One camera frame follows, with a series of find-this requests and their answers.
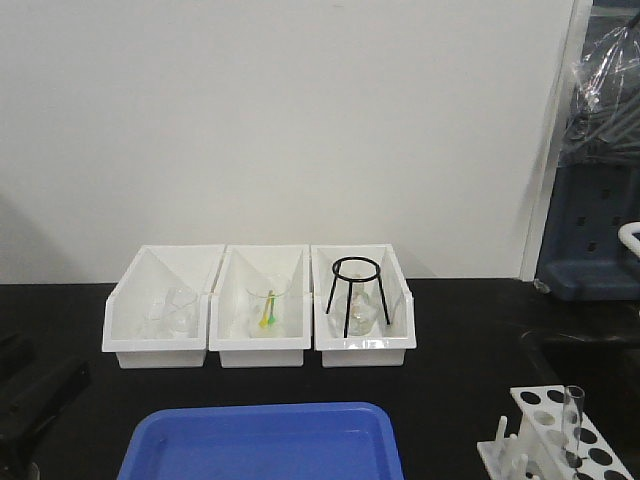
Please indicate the white gooseneck lab faucet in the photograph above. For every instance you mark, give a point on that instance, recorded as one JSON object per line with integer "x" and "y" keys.
{"x": 628, "y": 235}

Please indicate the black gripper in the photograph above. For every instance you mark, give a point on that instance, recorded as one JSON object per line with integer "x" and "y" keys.
{"x": 34, "y": 399}

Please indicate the blue plastic tray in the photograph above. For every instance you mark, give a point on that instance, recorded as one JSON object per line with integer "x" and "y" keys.
{"x": 330, "y": 440}

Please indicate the black lab sink basin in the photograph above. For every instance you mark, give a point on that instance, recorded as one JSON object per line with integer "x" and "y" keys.
{"x": 606, "y": 367}

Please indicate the right white storage bin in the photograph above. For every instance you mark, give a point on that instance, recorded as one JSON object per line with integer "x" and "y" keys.
{"x": 384, "y": 345}

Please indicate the black wire tripod stand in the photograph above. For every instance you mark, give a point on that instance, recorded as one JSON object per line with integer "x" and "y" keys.
{"x": 376, "y": 277}

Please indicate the clear glass test tube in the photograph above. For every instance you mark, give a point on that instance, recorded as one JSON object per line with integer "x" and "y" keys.
{"x": 572, "y": 418}

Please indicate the beaker with coloured stirrers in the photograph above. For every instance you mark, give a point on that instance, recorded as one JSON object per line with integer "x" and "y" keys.
{"x": 267, "y": 295}

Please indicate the glass flask in right bin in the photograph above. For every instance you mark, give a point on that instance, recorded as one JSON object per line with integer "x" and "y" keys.
{"x": 355, "y": 311}

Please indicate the white storage bin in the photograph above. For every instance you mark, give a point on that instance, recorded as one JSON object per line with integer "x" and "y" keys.
{"x": 228, "y": 334}
{"x": 384, "y": 345}
{"x": 155, "y": 269}

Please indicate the left white storage bin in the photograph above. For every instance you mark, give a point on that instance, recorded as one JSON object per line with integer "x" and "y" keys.
{"x": 155, "y": 269}

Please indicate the white test tube rack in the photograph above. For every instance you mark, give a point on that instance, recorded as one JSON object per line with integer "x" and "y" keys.
{"x": 535, "y": 450}

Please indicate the grey-blue pegboard drying rack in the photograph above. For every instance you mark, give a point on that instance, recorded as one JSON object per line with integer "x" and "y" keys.
{"x": 581, "y": 257}

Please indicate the glassware in left bin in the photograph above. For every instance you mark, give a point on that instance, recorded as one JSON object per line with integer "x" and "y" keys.
{"x": 171, "y": 317}

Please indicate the plastic bag of pegs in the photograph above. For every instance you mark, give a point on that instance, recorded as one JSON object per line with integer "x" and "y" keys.
{"x": 603, "y": 124}

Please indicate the middle white storage bin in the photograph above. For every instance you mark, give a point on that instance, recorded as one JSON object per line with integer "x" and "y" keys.
{"x": 228, "y": 334}

